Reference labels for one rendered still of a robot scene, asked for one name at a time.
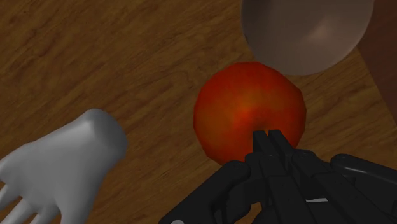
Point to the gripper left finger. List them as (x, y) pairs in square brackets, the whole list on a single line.
[(248, 183)]

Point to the red apple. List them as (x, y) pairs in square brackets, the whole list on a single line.
[(245, 102)]

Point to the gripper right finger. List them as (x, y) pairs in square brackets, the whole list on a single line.
[(325, 183)]

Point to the white hand figure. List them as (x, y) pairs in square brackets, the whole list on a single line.
[(62, 167)]

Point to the grey round bowl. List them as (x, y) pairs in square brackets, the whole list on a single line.
[(304, 34)]

